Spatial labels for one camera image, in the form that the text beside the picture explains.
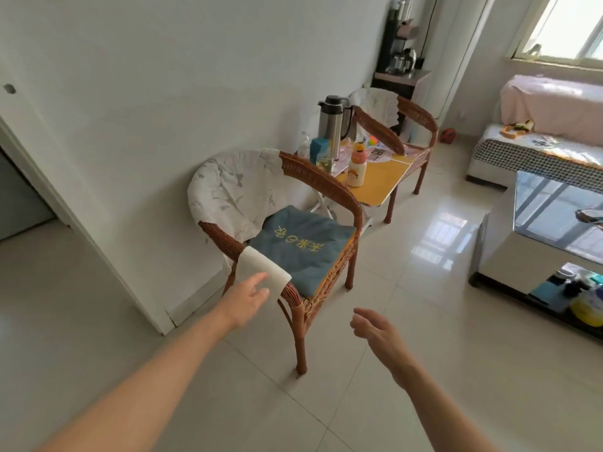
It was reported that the person's right hand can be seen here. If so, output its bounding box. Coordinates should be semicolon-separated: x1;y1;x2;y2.
349;308;418;389

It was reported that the person's left hand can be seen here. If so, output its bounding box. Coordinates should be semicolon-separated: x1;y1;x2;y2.
219;271;270;331

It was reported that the white towel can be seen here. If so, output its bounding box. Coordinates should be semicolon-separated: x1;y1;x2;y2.
234;245;293;304

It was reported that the white plastic bottle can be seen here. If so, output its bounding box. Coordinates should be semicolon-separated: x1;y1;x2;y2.
345;142;368;188

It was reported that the person's left forearm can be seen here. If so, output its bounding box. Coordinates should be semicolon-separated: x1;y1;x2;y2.
37;305;236;452

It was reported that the person's right forearm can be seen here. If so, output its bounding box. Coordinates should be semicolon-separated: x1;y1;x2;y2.
395;362;500;452

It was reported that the blue seat cushion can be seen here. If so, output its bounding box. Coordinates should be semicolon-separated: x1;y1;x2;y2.
248;205;357;299

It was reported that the white cloth chair cover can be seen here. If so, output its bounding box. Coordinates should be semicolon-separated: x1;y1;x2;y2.
187;148;283;244
348;87;401;129

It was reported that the brown rattan chair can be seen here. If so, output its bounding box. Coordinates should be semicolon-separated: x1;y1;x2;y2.
350;94;440;225
197;150;364;376

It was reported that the glass top coffee table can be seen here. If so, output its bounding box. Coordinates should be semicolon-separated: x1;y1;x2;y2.
469;169;603;342

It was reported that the yellow folding table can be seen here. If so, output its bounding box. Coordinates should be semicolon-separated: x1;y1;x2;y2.
296;138;415;232

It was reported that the teal box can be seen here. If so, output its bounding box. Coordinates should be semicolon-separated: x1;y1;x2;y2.
309;136;334;165

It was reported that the round paper hand fan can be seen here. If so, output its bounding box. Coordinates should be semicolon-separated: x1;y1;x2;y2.
365;145;411;166

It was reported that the steel thermos flask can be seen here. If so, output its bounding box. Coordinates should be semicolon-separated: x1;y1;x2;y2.
317;94;353;161

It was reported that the yellow label can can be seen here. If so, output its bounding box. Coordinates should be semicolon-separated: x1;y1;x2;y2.
570;282;603;328

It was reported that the brown wooden cabinet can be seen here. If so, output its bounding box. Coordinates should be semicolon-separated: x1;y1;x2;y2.
371;69;432;119

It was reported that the pink sofa cover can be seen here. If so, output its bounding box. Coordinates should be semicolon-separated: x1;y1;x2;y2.
499;73;603;149

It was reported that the black coffee machine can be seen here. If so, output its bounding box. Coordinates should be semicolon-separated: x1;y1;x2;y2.
376;0;421;76

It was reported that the white standing air conditioner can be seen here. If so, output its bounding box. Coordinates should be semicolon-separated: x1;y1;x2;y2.
414;0;496;122

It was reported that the white frame window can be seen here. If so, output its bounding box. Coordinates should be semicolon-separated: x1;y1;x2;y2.
511;0;603;71

